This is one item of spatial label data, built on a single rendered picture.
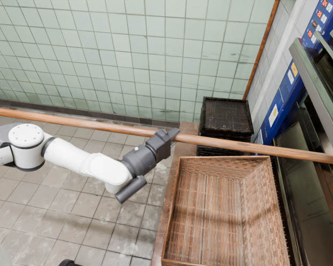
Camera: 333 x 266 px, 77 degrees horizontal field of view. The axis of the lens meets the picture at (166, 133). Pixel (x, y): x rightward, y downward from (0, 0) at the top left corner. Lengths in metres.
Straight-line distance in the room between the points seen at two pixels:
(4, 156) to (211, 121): 0.96
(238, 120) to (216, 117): 0.12
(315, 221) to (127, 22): 1.72
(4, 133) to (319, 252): 0.97
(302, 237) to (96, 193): 1.59
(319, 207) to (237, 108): 0.71
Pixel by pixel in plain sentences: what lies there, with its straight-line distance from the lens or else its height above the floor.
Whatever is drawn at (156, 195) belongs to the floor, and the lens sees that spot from 1.94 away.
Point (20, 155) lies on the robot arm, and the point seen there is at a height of 1.29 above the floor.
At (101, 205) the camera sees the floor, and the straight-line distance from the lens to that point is 1.98.
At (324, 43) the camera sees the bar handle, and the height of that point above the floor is 1.47.
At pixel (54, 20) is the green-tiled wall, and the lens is 2.22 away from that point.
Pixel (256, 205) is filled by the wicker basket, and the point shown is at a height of 0.71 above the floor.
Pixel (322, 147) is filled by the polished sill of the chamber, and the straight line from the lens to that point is 0.89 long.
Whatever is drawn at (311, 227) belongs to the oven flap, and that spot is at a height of 1.00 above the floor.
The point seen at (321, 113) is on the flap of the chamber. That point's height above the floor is 1.41.
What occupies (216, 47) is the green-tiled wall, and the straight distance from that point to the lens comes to 1.86.
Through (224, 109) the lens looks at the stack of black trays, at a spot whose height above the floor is 0.90.
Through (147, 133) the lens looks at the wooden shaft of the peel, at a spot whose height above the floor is 1.20.
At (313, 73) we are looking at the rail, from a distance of 0.70.
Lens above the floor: 1.73
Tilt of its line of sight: 47 degrees down
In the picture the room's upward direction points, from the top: straight up
